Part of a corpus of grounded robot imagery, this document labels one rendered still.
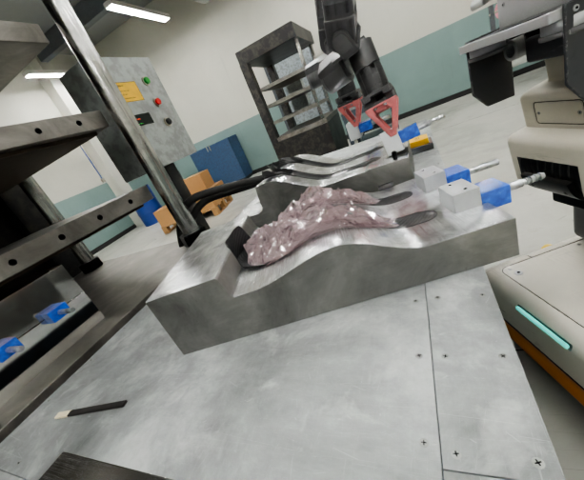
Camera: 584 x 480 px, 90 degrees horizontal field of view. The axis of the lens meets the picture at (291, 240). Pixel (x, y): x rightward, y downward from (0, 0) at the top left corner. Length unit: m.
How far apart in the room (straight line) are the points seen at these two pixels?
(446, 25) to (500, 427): 7.19
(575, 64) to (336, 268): 0.53
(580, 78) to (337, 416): 0.66
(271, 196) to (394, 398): 0.57
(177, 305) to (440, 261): 0.37
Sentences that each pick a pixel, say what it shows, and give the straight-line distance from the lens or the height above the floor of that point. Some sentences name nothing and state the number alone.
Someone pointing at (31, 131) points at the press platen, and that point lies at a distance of 1.01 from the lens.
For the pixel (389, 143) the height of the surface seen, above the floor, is 0.92.
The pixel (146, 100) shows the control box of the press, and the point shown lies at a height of 1.31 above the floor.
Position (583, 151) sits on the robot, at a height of 0.78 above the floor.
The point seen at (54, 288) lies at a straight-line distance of 0.91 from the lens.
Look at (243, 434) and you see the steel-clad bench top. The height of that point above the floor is 0.80.
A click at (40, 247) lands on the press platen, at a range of 0.92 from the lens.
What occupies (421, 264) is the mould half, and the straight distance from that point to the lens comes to 0.42.
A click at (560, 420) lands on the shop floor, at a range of 1.28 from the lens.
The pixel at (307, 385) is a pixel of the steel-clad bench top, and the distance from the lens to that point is 0.36.
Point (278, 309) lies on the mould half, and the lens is 0.43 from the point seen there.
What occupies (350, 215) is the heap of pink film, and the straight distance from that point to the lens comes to 0.44.
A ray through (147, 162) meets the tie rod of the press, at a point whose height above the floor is 1.10.
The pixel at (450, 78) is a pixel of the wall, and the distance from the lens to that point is 7.35.
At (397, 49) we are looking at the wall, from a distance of 7.23.
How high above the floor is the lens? 1.07
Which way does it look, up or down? 22 degrees down
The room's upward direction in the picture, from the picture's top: 24 degrees counter-clockwise
